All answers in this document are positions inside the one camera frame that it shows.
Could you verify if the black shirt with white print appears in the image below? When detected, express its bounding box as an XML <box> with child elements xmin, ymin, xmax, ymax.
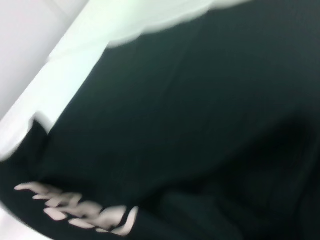
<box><xmin>0</xmin><ymin>0</ymin><xmax>320</xmax><ymax>240</ymax></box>

